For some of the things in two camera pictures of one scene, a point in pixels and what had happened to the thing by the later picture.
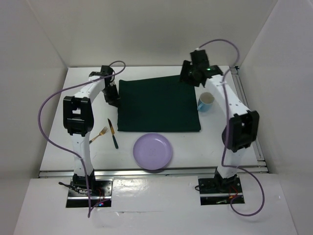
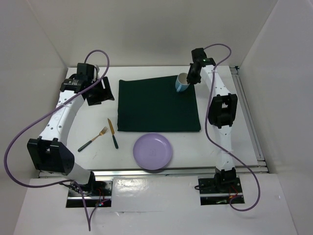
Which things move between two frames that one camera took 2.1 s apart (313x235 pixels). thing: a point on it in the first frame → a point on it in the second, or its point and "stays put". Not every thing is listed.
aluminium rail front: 247,171 stays put
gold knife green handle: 112,132 stays put
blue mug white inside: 205,101 → 181,84
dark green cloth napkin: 163,104 stays put
